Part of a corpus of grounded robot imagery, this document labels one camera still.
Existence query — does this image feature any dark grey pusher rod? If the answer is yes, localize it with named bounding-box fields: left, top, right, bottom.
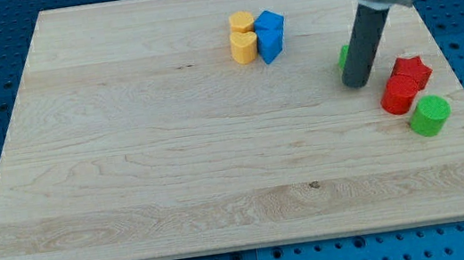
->
left=342, top=4, right=389, bottom=89

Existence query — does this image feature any green star block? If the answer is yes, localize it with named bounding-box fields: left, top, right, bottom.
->
left=338, top=45, right=349, bottom=70

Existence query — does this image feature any red star block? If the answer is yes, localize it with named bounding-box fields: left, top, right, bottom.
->
left=391, top=56, right=433, bottom=90

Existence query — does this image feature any red cylinder block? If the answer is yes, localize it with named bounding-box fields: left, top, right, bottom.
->
left=380, top=75, right=419, bottom=115

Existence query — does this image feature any blue triangle block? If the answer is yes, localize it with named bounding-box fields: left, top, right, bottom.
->
left=256, top=29, right=283, bottom=64

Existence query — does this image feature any blue cube block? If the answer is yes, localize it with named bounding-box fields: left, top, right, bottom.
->
left=253, top=11, right=285, bottom=30

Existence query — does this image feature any green cylinder block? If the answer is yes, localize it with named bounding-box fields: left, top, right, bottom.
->
left=410, top=94, right=452, bottom=137

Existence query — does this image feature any yellow heart block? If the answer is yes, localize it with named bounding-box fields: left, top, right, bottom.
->
left=230, top=31, right=258, bottom=65

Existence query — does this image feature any yellow pentagon block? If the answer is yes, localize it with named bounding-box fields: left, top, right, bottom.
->
left=228, top=11, right=255, bottom=34

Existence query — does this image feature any light wooden board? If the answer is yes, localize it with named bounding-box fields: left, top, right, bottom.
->
left=0, top=0, right=464, bottom=260

